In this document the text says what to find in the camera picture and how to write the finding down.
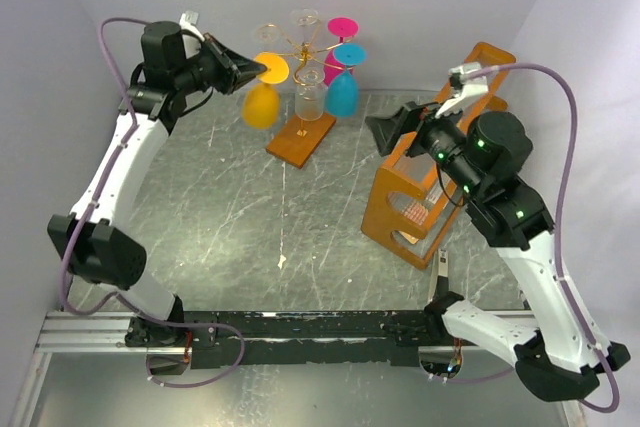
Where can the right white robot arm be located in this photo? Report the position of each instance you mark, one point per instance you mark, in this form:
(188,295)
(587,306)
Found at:
(560,359)

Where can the aluminium extrusion rail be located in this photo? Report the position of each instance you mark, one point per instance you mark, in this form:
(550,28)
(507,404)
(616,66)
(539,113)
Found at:
(102,332)

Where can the blue plastic wine glass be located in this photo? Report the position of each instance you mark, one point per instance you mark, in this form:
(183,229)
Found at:
(343,92)

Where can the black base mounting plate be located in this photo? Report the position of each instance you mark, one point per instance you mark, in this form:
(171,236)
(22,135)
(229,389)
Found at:
(400,338)

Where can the pink plastic wine glass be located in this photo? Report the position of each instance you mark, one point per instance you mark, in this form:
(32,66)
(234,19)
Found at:
(344,29)

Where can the clear wine glass front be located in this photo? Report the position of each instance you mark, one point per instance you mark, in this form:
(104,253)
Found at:
(310,93)

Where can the gold wire glass rack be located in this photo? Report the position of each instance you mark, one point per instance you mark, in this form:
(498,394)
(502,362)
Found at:
(306,56)

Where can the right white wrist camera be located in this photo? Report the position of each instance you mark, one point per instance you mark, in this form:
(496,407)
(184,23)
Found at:
(469,83)

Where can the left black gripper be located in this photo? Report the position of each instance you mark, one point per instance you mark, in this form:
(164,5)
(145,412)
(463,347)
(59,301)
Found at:
(236,72)

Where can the wooden rack base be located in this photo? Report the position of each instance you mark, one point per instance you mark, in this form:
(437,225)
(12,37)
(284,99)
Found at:
(298,139)

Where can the clear wine glass back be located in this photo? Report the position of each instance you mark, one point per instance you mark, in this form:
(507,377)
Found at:
(308,22)

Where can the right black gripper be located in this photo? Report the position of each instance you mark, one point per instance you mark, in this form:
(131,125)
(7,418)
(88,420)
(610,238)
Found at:
(386,131)

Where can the clear wine glass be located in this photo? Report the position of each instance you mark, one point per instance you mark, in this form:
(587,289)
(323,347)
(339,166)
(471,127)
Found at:
(268,37)
(310,93)
(308,22)

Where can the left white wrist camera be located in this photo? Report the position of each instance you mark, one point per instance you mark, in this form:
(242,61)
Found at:
(188,21)

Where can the yellow plastic wine glass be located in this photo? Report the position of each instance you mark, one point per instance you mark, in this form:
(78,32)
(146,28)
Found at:
(261,105)

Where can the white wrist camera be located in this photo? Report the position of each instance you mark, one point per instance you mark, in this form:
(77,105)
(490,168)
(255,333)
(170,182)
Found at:
(469,83)
(188,21)

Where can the orange wooden shelf rack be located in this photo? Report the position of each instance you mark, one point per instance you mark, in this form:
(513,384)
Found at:
(408,210)

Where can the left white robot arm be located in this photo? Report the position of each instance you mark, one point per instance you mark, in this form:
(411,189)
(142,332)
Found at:
(92,239)

